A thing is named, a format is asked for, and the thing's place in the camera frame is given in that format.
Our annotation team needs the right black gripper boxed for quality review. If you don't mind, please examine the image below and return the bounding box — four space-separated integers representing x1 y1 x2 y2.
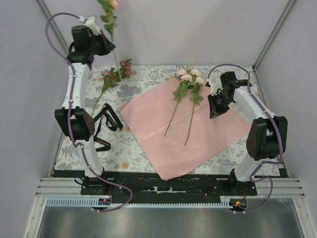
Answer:
208 93 235 119

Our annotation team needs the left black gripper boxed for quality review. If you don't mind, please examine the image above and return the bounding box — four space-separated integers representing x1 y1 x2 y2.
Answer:
89 31 117 58

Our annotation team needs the cream rose fake flower stem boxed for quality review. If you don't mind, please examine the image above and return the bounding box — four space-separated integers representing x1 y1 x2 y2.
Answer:
184 66 206 145

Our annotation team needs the dark pink fake flower stem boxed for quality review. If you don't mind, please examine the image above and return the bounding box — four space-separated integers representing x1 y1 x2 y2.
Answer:
92 59 132 115

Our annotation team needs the pink peony fake flower stem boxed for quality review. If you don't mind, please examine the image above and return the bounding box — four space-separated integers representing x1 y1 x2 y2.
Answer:
164 66 196 136

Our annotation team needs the black ribbon with gold text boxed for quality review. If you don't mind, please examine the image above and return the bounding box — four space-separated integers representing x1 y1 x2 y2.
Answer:
93 103 123 152

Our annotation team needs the pale pink fake flower stem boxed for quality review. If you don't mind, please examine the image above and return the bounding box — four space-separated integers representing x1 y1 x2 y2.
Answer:
98 0 119 68

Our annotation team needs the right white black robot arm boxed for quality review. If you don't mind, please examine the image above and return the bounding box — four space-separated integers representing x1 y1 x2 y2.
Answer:
208 71 288 195

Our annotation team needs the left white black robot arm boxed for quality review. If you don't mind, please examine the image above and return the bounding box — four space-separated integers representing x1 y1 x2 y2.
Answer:
54 25 115 195

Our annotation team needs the floral patterned table mat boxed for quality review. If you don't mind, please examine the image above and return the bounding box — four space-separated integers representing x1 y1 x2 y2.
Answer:
54 65 247 175

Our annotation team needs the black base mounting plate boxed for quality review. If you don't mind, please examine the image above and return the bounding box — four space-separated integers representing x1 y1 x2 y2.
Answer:
81 172 257 203

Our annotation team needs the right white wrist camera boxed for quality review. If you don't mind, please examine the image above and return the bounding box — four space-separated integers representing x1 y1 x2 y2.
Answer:
205 81 222 96

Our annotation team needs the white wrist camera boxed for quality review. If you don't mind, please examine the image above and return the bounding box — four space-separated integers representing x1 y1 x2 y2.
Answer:
205 81 222 96
79 16 101 36

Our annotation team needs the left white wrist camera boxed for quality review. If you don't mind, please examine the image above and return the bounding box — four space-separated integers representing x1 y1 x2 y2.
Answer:
79 16 101 36

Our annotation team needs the aluminium frame rail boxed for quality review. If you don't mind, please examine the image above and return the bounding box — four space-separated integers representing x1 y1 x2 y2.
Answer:
35 178 305 198

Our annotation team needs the white slotted cable duct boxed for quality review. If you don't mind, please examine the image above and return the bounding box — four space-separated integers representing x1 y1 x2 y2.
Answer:
46 197 242 209

